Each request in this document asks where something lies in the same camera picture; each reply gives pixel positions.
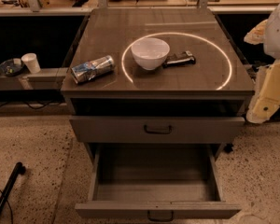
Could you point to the black floor stand leg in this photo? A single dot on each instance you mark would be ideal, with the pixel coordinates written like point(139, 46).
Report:
point(18, 169)

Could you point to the dark round dish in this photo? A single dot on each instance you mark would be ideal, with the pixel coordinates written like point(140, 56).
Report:
point(11, 67)

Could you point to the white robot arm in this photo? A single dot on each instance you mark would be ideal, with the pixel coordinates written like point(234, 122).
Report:
point(267, 33)

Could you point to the white paper cup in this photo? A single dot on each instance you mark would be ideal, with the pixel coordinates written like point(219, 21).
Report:
point(31, 61)

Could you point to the redbull can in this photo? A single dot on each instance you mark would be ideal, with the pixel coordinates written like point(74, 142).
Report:
point(92, 69)

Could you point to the white bowl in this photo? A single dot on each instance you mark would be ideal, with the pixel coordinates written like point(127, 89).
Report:
point(150, 53)

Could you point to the black snack bar wrapper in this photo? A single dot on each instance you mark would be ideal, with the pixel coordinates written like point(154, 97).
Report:
point(185, 57)

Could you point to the closed upper drawer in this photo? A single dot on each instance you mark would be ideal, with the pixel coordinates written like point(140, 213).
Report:
point(161, 130)

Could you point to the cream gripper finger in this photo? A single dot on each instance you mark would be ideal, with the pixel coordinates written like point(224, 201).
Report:
point(266, 100)

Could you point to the open lower drawer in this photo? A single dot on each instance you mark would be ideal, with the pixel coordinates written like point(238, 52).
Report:
point(156, 182)

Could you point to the grey drawer cabinet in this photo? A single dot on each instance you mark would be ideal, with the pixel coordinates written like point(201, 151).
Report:
point(216, 86)

